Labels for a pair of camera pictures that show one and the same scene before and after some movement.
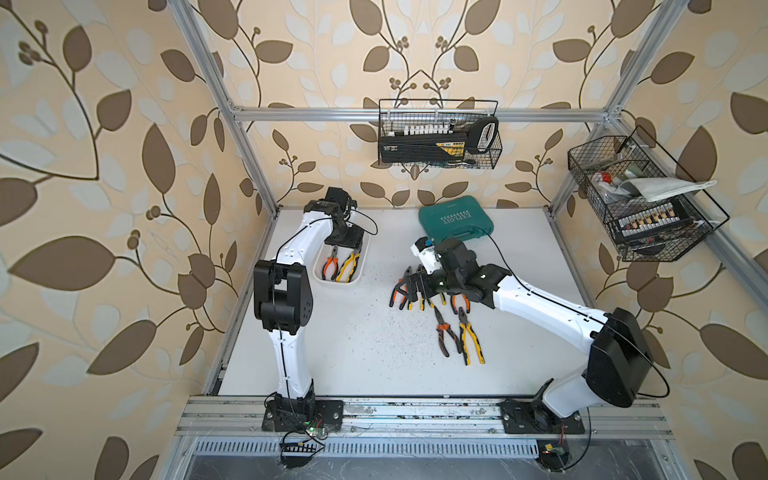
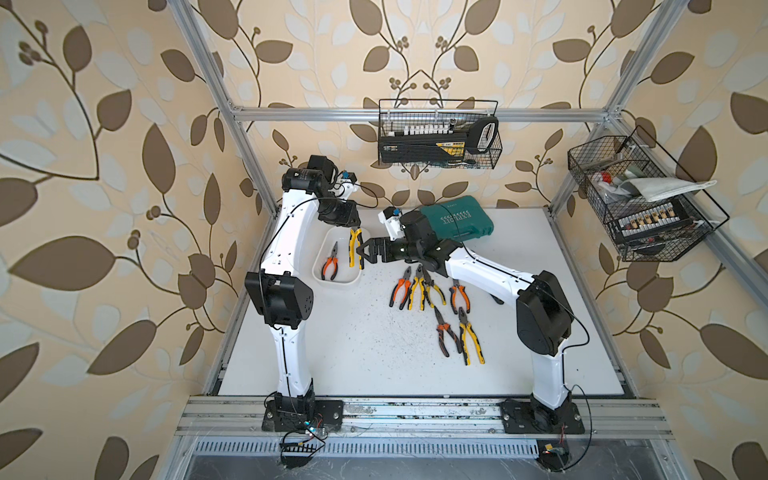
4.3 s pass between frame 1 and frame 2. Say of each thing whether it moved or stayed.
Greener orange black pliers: stayed
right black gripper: moved
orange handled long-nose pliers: stayed
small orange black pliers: stayed
